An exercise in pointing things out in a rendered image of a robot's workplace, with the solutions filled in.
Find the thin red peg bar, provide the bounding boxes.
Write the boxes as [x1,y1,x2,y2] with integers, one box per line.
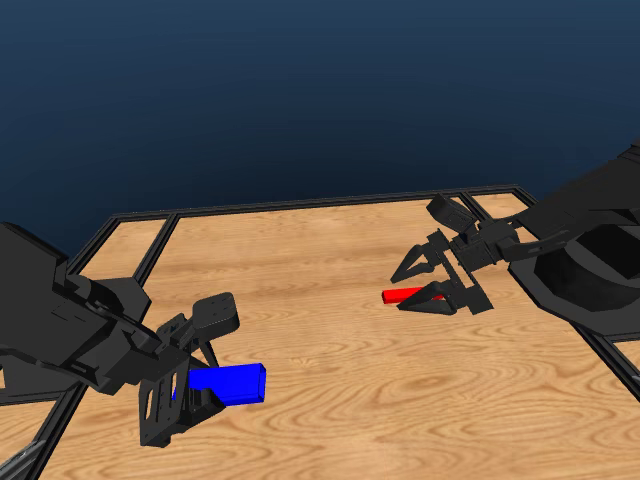
[381,286,446,305]

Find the grey aluminium strut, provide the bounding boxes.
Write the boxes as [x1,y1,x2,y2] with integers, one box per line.
[0,442,34,474]

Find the black table frame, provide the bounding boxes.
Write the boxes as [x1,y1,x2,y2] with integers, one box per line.
[0,184,640,480]

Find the blue hollow socket block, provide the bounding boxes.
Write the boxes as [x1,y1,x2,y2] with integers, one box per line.
[172,362,268,407]

